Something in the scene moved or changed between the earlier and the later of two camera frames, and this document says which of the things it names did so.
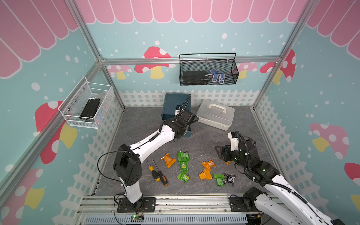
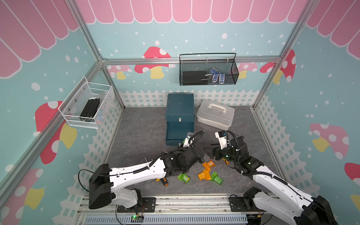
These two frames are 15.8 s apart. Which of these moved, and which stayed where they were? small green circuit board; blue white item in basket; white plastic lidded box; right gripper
Moved: right gripper
Stayed: white plastic lidded box; blue white item in basket; small green circuit board
